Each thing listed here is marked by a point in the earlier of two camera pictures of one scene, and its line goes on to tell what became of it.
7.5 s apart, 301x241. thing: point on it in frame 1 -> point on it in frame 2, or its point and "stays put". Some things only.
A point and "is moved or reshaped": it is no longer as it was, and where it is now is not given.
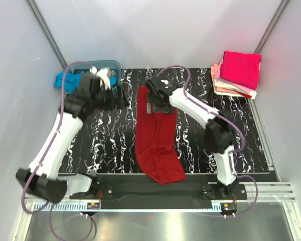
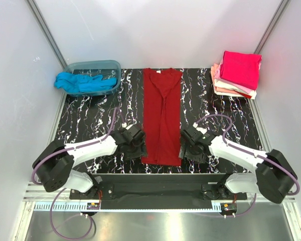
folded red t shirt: x=243 y=94 stays put
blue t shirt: x=72 y=82 stays put
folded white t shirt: x=221 y=84 stays put
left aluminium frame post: x=47 y=33 stays put
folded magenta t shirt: x=242 y=68 stays put
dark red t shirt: x=155 y=138 is moved or reshaped
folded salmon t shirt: x=213 y=71 stays put
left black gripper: x=112 y=101 -> x=140 y=151
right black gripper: x=150 y=99 -> x=199 y=158
